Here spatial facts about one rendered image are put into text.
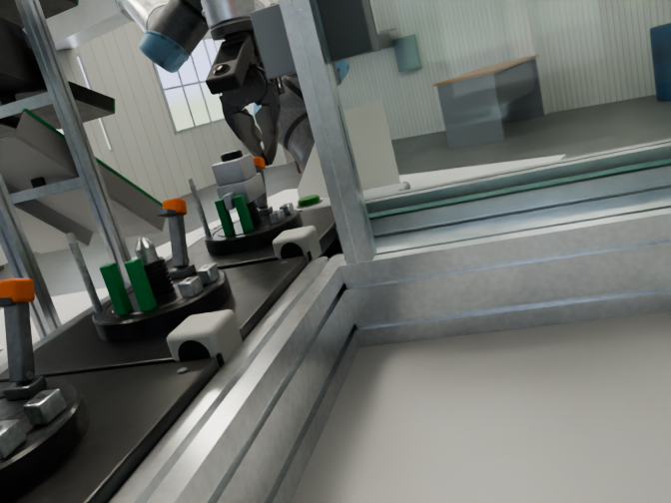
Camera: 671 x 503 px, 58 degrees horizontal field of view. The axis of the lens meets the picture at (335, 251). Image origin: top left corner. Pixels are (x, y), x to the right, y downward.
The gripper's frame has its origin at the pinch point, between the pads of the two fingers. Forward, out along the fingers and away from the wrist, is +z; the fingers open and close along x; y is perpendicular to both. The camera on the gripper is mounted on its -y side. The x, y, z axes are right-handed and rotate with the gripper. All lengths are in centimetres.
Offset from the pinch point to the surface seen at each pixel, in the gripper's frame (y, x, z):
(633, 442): -48, -41, 20
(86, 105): -8.6, 21.6, -14.1
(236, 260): -22.0, -1.6, 9.5
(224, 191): -14.3, 1.1, 1.7
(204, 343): -49, -11, 9
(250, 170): -11.3, -2.1, 0.0
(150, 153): 755, 500, 27
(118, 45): 761, 498, -137
